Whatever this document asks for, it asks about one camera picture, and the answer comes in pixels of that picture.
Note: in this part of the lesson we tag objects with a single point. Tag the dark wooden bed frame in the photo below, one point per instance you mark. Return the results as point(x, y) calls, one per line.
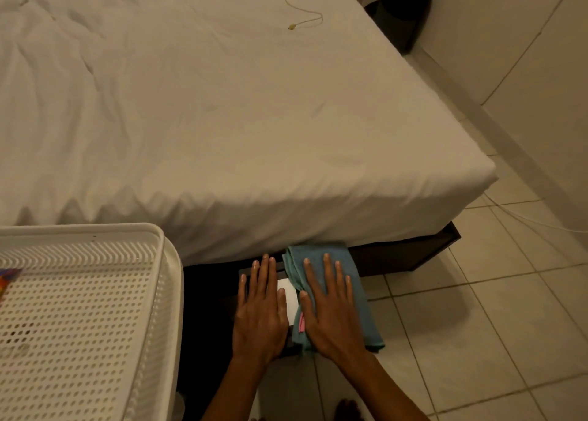
point(404, 250)

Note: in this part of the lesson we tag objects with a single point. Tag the colourful packet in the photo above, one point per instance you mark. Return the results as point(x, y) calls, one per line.
point(8, 282)

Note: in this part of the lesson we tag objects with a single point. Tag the person's right little finger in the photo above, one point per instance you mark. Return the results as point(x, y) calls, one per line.
point(349, 290)

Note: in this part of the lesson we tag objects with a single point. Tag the person's left hand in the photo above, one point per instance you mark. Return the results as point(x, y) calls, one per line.
point(259, 324)

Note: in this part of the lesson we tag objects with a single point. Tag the person's right thumb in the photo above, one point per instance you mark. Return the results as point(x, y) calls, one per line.
point(306, 308)

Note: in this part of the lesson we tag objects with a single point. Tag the white perforated plastic basket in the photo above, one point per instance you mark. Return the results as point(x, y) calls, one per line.
point(78, 324)

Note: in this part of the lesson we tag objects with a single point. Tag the blue cleaning cloth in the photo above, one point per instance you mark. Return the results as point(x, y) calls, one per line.
point(358, 296)

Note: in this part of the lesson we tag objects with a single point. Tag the black waste bin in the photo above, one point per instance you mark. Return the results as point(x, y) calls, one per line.
point(402, 16)

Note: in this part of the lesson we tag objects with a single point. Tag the person's left forearm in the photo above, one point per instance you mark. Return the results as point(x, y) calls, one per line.
point(239, 391)

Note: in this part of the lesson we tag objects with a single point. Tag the person's right forearm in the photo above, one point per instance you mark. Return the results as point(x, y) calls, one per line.
point(383, 391)

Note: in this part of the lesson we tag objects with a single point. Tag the person's left middle finger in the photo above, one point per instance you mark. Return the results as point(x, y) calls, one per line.
point(263, 273)

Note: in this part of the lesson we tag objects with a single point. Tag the person's right middle finger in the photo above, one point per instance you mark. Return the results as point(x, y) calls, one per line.
point(329, 273)

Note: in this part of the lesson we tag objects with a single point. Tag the bed with white sheet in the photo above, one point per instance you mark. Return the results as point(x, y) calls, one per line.
point(229, 113)

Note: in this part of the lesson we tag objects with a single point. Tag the person's right hand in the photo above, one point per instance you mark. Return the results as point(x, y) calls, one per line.
point(333, 326)

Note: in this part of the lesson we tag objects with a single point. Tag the person's left thumb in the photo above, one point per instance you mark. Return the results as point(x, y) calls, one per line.
point(283, 308)

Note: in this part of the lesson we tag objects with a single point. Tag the person's left little finger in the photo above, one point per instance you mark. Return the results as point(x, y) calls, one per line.
point(242, 294)

